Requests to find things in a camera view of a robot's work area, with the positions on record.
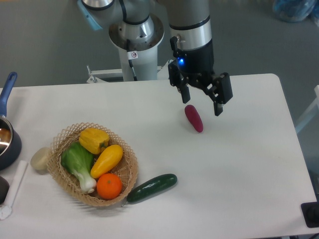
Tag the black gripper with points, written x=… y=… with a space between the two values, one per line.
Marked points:
x=195 y=68

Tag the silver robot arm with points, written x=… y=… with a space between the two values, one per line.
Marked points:
x=189 y=20

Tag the woven wicker basket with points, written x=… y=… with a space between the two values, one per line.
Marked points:
x=126 y=169

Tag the yellow mango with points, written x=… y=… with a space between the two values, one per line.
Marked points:
x=107 y=160

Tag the purple sweet potato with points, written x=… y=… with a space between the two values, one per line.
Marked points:
x=194 y=118

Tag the green cucumber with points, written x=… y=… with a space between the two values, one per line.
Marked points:
x=151 y=187

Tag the blue plastic bag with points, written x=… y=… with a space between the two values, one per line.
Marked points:
x=293 y=11

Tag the yellow bell pepper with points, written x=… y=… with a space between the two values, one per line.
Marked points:
x=94 y=140

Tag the orange fruit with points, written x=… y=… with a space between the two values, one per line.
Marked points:
x=109 y=186

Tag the green bok choy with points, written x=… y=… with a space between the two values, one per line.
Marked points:
x=78 y=161

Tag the black device at edge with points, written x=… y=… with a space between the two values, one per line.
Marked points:
x=310 y=212

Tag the beige potato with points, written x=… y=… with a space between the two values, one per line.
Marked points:
x=40 y=159

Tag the blue saucepan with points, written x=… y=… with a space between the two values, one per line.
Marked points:
x=10 y=142

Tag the dark round object left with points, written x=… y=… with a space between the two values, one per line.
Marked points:
x=4 y=187

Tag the white spatula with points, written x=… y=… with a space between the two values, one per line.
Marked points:
x=6 y=208

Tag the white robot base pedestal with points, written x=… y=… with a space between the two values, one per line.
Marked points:
x=137 y=45

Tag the white frame at right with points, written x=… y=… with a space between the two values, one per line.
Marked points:
x=310 y=112

